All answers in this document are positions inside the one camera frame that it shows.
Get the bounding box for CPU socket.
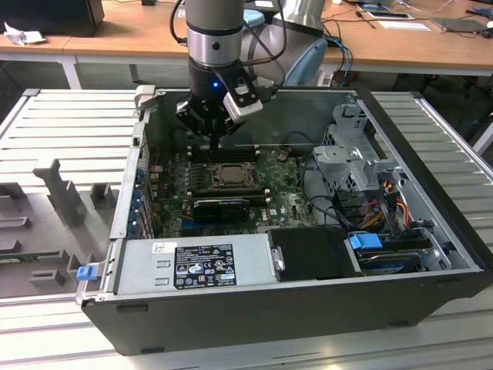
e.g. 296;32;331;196
210;160;260;191

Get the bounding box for black plastic air shroud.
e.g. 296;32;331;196
265;227;365;282

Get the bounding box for dark tablet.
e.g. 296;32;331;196
365;10;415;20

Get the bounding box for grey parts rack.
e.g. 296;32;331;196
0;157;120;298

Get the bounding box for grey power supply unit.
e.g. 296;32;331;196
115;234;278;296

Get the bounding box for grey case latch handle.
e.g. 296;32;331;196
134;85;157;113

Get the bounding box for black graphics card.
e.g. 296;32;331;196
192;198;251;224

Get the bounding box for silver CPU green edge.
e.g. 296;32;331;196
221;164;248;183

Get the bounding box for blue disk carrier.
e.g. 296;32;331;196
348;233;382;251

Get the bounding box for dark grey laptop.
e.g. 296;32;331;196
430;15;493;36

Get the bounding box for blue cable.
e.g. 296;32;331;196
327;36;354;88

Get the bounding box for crumpled white paper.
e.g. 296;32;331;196
2;21;48;47

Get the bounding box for thin red wire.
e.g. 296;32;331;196
149;144;166;182

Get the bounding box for black computer box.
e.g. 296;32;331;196
0;0;105;39

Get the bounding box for white paper sheet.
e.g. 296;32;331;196
377;18;432;32

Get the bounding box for hard disk drive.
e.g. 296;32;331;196
354;248;424;275

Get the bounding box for metal drive cage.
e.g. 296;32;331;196
311;102;409;193

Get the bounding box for green motherboard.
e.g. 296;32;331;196
153;144;336;239

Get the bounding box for wooden desk white frame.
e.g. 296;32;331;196
321;0;493;78
0;0;192;90

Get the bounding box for orange yellow power wires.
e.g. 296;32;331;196
361;180;411;236

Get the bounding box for silver camera black bracket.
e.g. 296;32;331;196
222;76;264;124

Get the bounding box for green RAM stick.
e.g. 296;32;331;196
0;251;62;265

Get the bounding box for black PC case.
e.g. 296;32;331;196
79;85;492;358

